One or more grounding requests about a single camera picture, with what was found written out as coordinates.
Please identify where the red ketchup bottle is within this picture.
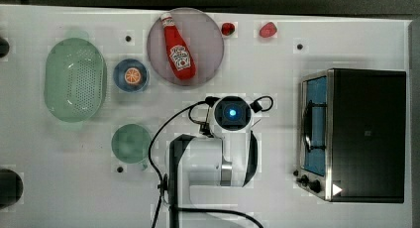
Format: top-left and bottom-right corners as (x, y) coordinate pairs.
(160, 13), (196, 80)

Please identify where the silver toaster oven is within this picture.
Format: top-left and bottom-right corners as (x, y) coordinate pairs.
(293, 68), (406, 203)

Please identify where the orange slice toy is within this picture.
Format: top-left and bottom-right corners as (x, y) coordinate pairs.
(124, 67), (142, 85)

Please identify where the pink plush strawberry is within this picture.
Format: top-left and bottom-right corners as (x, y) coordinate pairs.
(259, 22), (277, 38)

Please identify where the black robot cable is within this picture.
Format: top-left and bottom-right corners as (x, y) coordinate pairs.
(148, 95), (275, 228)

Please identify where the green perforated colander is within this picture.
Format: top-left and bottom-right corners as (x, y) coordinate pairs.
(44, 38), (106, 123)

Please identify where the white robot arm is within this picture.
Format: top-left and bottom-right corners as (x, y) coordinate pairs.
(165, 96), (259, 228)

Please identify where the blue bowl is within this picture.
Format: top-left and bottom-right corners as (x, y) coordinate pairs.
(113, 58), (150, 93)

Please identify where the red plush strawberry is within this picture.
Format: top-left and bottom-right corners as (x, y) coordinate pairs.
(221, 23), (235, 36)

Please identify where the white gripper with camera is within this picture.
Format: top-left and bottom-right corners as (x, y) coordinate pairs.
(209, 96), (253, 139)

